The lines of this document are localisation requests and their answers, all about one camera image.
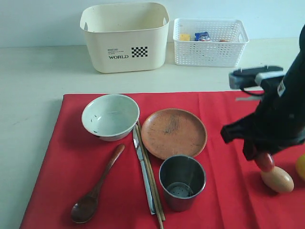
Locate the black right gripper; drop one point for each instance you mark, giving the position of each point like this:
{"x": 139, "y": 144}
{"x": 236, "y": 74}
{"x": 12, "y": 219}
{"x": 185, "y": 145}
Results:
{"x": 277, "y": 123}

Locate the red sausage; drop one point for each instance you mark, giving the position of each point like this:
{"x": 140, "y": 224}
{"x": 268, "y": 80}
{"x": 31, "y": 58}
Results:
{"x": 265, "y": 162}

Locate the brown egg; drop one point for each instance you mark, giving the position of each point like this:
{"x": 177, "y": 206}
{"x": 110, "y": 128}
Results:
{"x": 278, "y": 180}

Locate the blue white milk carton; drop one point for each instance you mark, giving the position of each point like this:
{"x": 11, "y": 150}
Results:
{"x": 202, "y": 37}

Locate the yellow cheese wedge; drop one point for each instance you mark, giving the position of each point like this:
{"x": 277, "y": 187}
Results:
{"x": 184, "y": 37}

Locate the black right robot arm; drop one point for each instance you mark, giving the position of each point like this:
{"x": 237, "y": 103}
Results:
{"x": 291, "y": 81}

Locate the yellow green lemon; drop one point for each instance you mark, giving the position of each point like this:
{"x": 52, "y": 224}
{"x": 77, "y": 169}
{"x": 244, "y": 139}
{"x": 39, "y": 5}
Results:
{"x": 300, "y": 167}

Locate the stainless steel cup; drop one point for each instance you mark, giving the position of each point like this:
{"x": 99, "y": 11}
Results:
{"x": 182, "y": 179}

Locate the brown wooden plate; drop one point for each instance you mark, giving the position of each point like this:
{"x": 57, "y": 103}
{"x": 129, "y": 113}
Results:
{"x": 173, "y": 131}

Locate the white perforated plastic basket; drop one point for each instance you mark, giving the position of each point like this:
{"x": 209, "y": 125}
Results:
{"x": 213, "y": 53}

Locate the wooden chopstick right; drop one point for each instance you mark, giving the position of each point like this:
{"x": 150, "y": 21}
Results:
{"x": 154, "y": 184}

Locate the wooden chopstick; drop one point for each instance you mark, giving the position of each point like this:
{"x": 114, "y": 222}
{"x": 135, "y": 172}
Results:
{"x": 154, "y": 184}
{"x": 151, "y": 179}

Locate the silver table knife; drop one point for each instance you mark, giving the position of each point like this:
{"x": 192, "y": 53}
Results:
{"x": 144, "y": 172}

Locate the wooden chopstick left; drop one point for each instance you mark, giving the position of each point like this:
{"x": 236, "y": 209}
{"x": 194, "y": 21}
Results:
{"x": 151, "y": 179}

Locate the pale green ceramic bowl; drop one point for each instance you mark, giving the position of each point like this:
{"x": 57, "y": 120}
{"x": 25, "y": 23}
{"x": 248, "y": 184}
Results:
{"x": 110, "y": 117}

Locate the cream plastic bin WORLD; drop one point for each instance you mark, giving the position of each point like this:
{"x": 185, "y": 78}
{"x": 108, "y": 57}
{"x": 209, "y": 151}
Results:
{"x": 126, "y": 37}

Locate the dark wooden spoon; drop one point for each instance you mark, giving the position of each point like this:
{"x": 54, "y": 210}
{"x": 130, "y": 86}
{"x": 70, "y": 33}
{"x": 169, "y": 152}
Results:
{"x": 85, "y": 208}

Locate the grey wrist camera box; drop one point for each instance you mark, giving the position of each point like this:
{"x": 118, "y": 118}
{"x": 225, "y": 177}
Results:
{"x": 245, "y": 77}

